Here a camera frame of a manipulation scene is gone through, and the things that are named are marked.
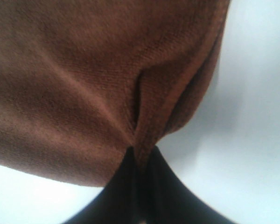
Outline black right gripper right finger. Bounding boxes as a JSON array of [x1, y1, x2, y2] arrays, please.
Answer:
[[147, 146, 233, 224]]

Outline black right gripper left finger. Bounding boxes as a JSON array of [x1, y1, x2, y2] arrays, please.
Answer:
[[65, 147, 147, 224]]

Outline brown towel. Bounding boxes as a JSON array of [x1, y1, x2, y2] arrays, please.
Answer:
[[0, 0, 230, 186]]

